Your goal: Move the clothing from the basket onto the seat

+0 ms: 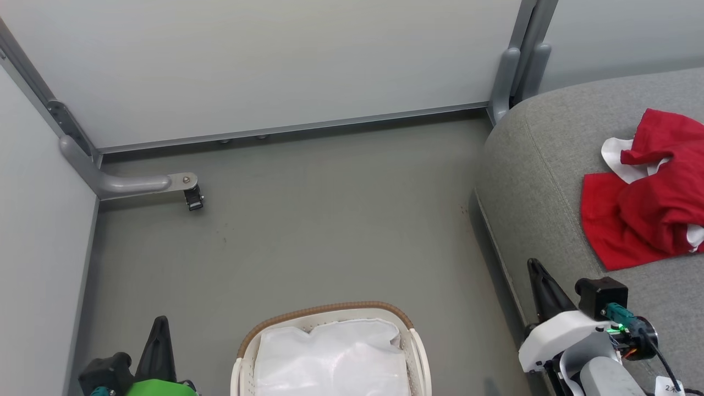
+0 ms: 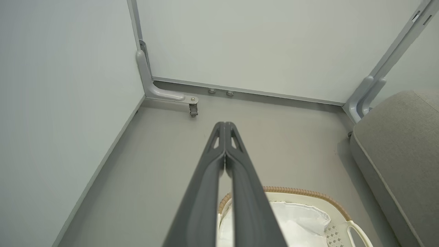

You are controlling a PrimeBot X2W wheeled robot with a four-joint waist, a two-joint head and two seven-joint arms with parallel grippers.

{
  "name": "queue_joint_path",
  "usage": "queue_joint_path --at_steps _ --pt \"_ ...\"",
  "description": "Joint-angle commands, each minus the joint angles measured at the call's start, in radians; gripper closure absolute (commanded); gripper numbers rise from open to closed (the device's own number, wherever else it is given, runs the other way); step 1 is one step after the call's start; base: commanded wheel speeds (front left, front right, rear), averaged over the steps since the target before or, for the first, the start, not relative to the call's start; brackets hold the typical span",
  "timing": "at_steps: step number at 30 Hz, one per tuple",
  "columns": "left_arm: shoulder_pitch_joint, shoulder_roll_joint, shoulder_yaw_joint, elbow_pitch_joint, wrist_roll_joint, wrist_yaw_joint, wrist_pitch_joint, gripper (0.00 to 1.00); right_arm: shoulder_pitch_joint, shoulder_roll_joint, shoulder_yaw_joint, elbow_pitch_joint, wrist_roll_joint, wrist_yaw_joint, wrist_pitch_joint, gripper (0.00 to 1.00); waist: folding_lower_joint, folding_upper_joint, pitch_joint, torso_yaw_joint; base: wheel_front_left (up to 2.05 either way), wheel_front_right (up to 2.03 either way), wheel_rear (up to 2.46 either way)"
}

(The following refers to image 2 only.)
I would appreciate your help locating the grey partition bottom rail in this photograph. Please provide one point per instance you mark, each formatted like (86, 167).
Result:
(257, 91)

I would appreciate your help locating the grey long partition foot bracket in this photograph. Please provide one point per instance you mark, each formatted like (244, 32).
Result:
(154, 91)

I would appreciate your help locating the grey double partition corner post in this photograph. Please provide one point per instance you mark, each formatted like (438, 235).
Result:
(404, 41)

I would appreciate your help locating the small black caster wheel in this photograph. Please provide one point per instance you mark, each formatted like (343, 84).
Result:
(193, 109)

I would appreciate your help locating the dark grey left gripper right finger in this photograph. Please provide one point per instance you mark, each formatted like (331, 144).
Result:
(248, 206)

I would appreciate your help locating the white cloth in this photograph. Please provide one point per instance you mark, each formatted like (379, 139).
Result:
(298, 223)

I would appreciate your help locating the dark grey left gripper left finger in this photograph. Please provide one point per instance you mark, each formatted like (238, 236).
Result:
(200, 206)

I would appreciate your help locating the grey slanted partition corner post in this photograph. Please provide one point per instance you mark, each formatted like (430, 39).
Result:
(136, 24)

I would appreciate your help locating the grey short partition foot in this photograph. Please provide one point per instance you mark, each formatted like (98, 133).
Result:
(355, 99)
(372, 96)

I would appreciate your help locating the grey fabric sofa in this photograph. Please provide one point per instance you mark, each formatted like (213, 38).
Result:
(404, 154)

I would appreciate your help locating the white laundry basket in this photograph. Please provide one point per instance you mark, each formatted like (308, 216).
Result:
(308, 192)

